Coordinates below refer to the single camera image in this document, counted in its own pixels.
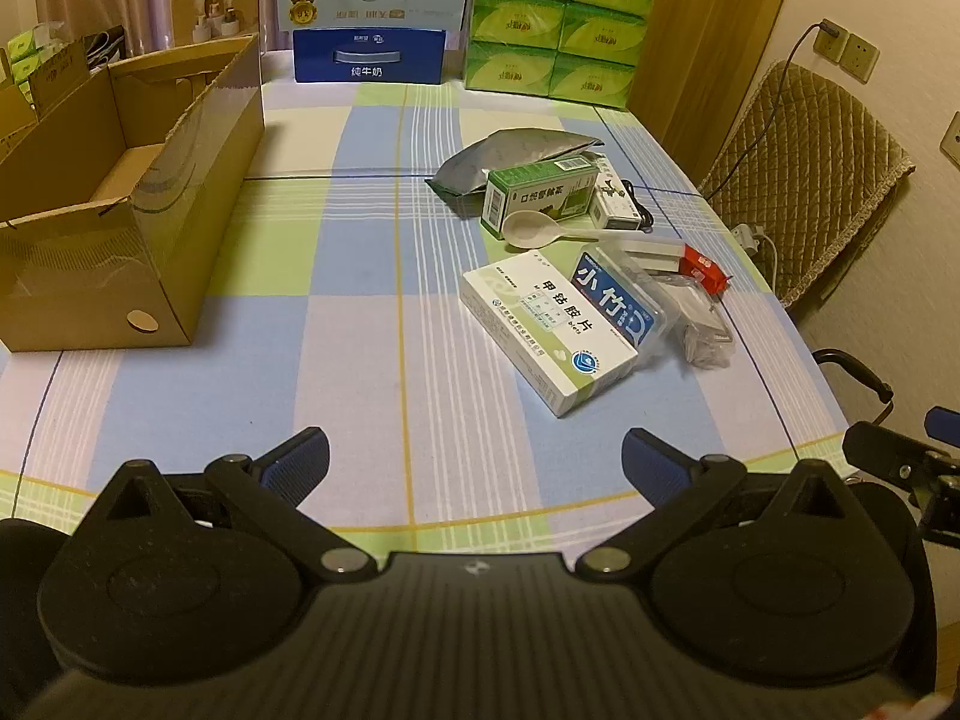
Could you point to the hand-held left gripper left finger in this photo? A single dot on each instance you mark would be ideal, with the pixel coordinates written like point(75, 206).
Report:
point(296, 461)

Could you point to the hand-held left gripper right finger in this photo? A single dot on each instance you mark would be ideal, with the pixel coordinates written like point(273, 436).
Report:
point(654, 461)

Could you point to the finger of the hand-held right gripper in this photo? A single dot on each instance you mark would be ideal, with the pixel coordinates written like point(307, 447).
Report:
point(889, 454)
point(946, 418)

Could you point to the red candy packet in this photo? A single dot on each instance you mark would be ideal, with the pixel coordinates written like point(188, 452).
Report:
point(705, 268)

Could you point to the beige plastic spoon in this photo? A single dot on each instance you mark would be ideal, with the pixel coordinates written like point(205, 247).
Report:
point(529, 231)

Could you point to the large cardboard box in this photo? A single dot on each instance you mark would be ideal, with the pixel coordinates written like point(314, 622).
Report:
point(195, 165)

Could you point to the checked cloth desktop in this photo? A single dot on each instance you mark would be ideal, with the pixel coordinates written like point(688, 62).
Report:
point(337, 277)

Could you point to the black chair armrest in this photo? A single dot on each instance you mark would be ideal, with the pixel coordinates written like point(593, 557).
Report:
point(855, 371)

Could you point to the clear plastic packet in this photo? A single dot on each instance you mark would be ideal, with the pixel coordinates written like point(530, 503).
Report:
point(701, 322)

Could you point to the blue label clear plastic box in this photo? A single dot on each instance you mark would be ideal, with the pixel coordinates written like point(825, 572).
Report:
point(622, 300)

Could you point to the large white medicine box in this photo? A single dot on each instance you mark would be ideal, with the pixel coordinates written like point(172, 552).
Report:
point(540, 330)

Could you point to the white charger adapter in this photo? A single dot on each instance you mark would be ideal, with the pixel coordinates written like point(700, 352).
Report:
point(652, 251)

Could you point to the white power strip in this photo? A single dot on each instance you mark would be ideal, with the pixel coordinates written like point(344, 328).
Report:
point(748, 235)

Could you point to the small white green box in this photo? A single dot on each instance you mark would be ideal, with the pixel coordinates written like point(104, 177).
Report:
point(615, 202)

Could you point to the quilted cover chair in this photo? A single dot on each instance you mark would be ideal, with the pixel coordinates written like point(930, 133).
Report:
point(817, 165)

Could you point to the green medicine box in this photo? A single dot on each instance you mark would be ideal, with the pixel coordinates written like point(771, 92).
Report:
point(536, 195)

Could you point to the silver foil pouch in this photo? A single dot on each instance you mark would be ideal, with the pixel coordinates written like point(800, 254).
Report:
point(495, 157)

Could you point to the wooden cabinet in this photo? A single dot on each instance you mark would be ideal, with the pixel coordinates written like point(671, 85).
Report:
point(712, 30)

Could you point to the stack of green tissue packs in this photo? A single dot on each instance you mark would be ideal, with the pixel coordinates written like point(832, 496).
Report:
point(559, 22)

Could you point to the white product box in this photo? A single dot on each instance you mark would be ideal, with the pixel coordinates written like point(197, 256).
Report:
point(214, 11)

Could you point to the black white paper bag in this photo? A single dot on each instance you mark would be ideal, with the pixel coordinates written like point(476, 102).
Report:
point(105, 45)

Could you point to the pile of small green packs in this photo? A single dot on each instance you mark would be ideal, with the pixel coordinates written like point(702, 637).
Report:
point(26, 52)

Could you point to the wall socket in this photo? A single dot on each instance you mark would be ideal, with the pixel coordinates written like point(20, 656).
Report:
point(952, 139)
point(832, 41)
point(860, 58)

